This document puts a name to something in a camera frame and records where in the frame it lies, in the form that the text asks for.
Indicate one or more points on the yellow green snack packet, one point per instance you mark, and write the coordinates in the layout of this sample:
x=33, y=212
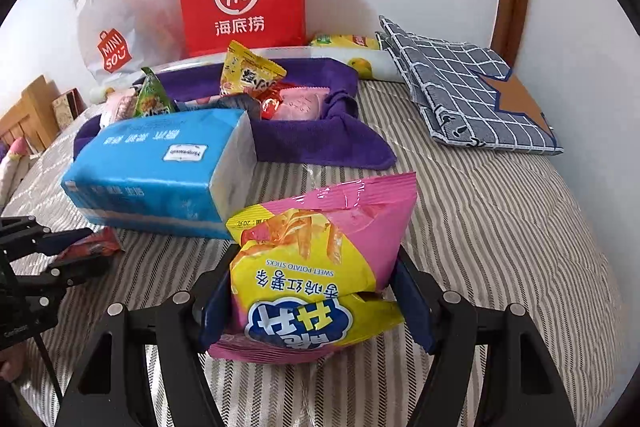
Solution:
x=345, y=42

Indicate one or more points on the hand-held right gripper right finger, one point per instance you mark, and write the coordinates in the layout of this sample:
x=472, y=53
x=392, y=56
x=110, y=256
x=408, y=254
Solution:
x=420, y=312

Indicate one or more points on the plaid cloth bag with star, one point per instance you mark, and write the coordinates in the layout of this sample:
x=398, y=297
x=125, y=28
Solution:
x=465, y=97

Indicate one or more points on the rolled lemon print mat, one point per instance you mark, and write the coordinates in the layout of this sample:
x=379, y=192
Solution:
x=370, y=67

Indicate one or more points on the pink owl snack packet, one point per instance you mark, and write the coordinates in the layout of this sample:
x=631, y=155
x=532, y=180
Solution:
x=119, y=107

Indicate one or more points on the purple fabric basket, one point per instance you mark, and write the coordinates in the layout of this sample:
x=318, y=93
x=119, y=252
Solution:
x=310, y=142

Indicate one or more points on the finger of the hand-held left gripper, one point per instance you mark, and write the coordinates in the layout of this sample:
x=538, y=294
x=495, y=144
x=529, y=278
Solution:
x=60, y=241
x=75, y=273

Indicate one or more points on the blue tissue pack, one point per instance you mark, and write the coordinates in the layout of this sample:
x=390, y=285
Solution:
x=150, y=172

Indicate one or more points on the dark red snack packet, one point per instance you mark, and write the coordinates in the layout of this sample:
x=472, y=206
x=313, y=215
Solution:
x=87, y=247

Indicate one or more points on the person's left hand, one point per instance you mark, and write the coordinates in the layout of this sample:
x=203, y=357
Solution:
x=11, y=363

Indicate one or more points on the pink yellow potato sticks bag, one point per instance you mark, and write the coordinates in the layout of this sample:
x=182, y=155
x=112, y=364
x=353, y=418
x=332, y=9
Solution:
x=310, y=267

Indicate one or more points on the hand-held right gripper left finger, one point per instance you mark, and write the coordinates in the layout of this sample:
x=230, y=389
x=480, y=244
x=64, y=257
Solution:
x=215, y=309

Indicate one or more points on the striped mattress pad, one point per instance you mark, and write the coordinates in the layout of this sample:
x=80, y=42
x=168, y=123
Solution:
x=500, y=227

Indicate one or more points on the pink white plush toy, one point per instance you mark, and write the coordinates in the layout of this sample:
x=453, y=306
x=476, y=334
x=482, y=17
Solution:
x=12, y=162

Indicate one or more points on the wooden headboard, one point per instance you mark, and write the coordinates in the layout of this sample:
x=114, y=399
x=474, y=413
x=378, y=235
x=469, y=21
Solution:
x=27, y=107

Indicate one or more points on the white plastic shopping bag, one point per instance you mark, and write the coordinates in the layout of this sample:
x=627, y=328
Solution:
x=120, y=7

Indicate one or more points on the pink dotted snack packet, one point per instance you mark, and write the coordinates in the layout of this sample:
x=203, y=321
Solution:
x=302, y=104

